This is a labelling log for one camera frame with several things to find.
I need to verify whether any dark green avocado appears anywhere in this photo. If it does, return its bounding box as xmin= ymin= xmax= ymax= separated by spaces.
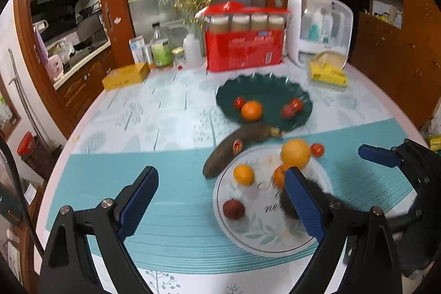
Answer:
xmin=279 ymin=178 xmax=334 ymax=219

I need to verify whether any large yellow grapefruit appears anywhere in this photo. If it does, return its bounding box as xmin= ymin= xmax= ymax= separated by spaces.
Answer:
xmin=280 ymin=139 xmax=312 ymax=169

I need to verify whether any cherry tomato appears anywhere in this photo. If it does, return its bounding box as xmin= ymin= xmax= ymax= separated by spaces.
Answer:
xmin=290 ymin=98 xmax=303 ymax=112
xmin=234 ymin=96 xmax=245 ymax=110
xmin=310 ymin=143 xmax=325 ymax=158

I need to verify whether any small mandarin with stem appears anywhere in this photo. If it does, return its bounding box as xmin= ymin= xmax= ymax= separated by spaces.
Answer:
xmin=272 ymin=164 xmax=289 ymax=190

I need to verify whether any red lychee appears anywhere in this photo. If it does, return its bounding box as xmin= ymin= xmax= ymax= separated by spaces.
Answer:
xmin=222 ymin=198 xmax=246 ymax=220
xmin=281 ymin=104 xmax=297 ymax=120

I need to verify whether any dark brown banana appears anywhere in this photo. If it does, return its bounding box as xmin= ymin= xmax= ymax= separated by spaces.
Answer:
xmin=202 ymin=122 xmax=283 ymax=178

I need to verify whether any small yellow-orange kumquat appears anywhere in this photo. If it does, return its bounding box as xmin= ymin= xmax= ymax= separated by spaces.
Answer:
xmin=233 ymin=164 xmax=255 ymax=187

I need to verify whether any large orange mandarin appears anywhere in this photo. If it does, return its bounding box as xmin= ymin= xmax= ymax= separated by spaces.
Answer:
xmin=241 ymin=100 xmax=263 ymax=122

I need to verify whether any cherry tomato front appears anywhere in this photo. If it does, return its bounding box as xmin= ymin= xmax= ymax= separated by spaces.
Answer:
xmin=234 ymin=96 xmax=245 ymax=110

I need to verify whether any cherry tomato beside grapefruit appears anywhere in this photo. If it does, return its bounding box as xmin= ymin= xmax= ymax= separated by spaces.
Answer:
xmin=310 ymin=143 xmax=325 ymax=158

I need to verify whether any round white printed placemat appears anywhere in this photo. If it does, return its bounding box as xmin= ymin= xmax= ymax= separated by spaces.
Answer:
xmin=213 ymin=144 xmax=316 ymax=257

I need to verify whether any yellow tissue pack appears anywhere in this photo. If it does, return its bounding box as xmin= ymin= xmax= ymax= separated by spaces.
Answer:
xmin=309 ymin=51 xmax=348 ymax=89

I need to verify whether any dark green scalloped plate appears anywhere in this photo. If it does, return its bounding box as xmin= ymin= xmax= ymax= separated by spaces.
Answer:
xmin=215 ymin=74 xmax=313 ymax=131

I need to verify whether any white plastic storage box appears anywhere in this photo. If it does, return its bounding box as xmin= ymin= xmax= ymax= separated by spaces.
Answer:
xmin=286 ymin=0 xmax=354 ymax=68

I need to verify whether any red paper cup package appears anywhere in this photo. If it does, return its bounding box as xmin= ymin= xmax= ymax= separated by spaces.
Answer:
xmin=195 ymin=1 xmax=291 ymax=72

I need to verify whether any yellow flat box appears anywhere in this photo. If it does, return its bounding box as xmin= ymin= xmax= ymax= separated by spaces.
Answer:
xmin=103 ymin=63 xmax=149 ymax=91

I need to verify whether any white plastic bottle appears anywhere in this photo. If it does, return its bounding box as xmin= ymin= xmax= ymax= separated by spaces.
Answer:
xmin=183 ymin=33 xmax=203 ymax=67

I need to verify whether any small glass jar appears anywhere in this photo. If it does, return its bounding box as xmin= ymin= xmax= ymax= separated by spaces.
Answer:
xmin=171 ymin=47 xmax=186 ymax=69

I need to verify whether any green label glass bottle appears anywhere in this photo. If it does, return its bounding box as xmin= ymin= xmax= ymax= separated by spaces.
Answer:
xmin=150 ymin=22 xmax=173 ymax=68

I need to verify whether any white carton box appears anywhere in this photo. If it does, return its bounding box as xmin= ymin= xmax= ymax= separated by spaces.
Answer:
xmin=128 ymin=36 xmax=145 ymax=63

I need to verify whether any black cable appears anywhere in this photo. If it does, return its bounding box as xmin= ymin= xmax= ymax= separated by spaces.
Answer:
xmin=0 ymin=136 xmax=45 ymax=258

